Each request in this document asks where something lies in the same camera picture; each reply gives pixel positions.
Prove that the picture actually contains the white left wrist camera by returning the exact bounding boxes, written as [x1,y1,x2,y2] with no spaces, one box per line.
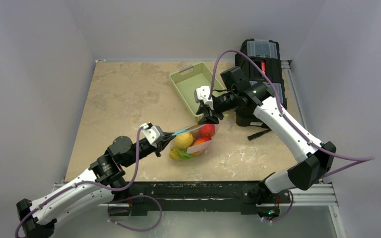
[140,122,165,147]

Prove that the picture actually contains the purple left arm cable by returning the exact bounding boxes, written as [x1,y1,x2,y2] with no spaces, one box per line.
[14,126,145,238]

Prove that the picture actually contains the black toolbox clear lids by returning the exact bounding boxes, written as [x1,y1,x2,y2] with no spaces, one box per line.
[234,39,288,127]

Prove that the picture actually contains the green yellow fake mango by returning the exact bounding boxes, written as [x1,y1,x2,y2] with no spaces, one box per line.
[169,147,195,161]

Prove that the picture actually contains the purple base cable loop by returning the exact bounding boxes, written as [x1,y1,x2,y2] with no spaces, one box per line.
[107,194,163,232]

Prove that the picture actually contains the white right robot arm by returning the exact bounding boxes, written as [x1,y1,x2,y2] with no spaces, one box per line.
[194,66,336,202]

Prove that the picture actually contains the red orange fake tomato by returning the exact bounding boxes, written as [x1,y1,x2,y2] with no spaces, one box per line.
[187,136,212,156]

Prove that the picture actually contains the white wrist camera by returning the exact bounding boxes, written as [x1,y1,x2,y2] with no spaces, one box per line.
[140,122,165,147]
[194,85,214,111]

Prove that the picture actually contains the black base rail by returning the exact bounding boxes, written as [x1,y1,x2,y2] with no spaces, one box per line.
[110,178,291,218]

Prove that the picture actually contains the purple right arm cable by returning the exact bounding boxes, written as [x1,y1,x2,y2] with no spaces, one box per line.
[209,50,375,179]

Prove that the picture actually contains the green perforated plastic basket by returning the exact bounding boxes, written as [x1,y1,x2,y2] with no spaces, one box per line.
[169,62,212,122]

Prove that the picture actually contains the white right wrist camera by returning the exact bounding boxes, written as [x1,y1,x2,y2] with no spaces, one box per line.
[194,85,214,111]

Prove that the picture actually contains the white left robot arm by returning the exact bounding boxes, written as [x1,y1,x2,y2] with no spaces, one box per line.
[15,126,176,238]

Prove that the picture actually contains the brown fake potato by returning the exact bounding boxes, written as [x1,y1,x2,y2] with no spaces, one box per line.
[189,125,201,139]

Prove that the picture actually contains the clear zip bag blue seal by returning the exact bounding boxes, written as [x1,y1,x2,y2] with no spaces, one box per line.
[169,124,219,161]

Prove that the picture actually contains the yellow fake lemon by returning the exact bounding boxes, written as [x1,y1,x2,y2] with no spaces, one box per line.
[174,132,193,149]

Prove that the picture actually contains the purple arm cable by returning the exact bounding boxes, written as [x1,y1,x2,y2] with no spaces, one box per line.
[209,50,375,179]
[14,126,145,238]

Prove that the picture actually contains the red fake apple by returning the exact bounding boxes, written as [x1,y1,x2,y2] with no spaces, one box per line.
[199,124,216,137]

